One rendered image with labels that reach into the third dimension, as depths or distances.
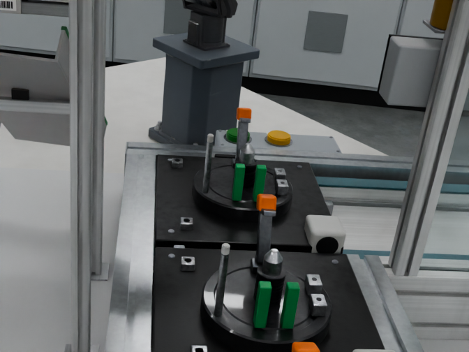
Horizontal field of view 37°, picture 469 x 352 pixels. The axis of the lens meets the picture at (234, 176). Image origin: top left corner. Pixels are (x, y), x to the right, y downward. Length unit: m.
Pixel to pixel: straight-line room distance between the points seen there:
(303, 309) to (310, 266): 0.11
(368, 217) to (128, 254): 0.41
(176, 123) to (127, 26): 2.76
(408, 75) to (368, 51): 3.28
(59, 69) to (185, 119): 0.53
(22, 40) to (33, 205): 3.13
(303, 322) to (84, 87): 0.32
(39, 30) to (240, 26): 1.15
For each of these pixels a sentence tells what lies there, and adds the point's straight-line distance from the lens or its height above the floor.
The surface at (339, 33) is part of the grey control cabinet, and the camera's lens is 4.01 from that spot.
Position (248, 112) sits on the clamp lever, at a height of 1.07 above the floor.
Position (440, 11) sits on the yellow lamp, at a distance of 0.79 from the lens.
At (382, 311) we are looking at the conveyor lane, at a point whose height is 0.96.
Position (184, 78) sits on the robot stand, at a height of 1.01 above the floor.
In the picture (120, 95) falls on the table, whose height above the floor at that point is 0.86.
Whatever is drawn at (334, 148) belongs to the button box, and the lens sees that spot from 1.19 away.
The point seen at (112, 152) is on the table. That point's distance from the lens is 1.32.
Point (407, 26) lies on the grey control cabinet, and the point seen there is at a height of 0.50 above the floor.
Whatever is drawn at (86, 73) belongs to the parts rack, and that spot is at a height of 1.22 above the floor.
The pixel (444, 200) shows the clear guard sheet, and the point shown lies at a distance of 0.86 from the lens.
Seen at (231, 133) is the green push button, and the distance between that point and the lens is 1.16.
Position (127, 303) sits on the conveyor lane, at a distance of 0.77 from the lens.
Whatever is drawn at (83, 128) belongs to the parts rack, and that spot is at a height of 1.16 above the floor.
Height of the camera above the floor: 1.44
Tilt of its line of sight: 27 degrees down
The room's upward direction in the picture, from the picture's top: 7 degrees clockwise
